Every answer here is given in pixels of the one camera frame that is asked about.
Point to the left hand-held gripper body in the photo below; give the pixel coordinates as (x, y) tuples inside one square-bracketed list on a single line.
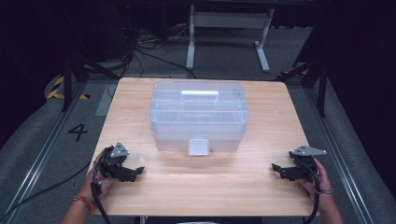
[(112, 163)]

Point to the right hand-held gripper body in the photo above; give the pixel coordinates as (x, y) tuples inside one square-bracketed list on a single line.
[(306, 168)]

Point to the translucent plastic storage box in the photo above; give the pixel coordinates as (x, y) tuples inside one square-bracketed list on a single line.
[(199, 124)]

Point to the person's right hand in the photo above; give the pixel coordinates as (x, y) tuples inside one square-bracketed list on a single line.
[(323, 189)]

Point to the person's left hand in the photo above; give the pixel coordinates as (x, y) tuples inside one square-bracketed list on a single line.
[(93, 189)]

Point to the black tripod stand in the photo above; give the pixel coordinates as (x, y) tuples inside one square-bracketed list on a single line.
[(71, 71), (320, 81)]

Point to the yellow black floor tape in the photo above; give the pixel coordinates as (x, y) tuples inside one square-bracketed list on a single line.
[(54, 93)]

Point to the metal floor rail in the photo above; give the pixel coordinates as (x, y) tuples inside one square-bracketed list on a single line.
[(339, 155), (46, 146)]

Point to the white metal stand frame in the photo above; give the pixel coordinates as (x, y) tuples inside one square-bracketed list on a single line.
[(230, 20)]

